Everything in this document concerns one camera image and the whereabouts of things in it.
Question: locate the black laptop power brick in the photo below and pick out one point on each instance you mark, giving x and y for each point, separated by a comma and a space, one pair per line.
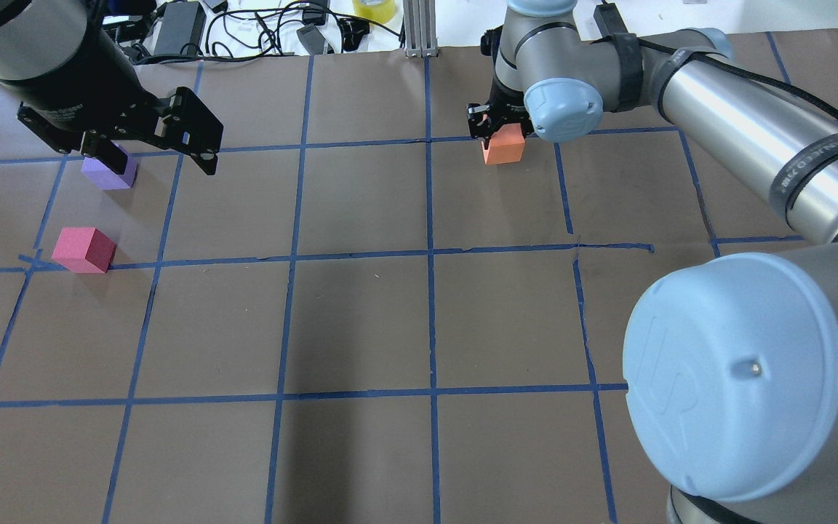
181, 25

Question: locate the brown paper table cover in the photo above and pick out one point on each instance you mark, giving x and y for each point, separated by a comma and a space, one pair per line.
356, 319

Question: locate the purple foam block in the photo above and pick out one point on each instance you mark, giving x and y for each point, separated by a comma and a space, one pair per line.
105, 178

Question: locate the orange foam block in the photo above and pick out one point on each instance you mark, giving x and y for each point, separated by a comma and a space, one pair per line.
505, 146

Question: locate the yellow tape roll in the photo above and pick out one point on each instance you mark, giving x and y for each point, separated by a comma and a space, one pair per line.
380, 11

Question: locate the pink foam block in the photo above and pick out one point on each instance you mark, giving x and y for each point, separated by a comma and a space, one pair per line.
84, 250

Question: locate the small black adapter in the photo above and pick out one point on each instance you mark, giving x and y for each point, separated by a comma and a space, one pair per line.
608, 19

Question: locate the aluminium frame post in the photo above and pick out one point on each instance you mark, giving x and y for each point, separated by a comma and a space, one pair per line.
419, 29

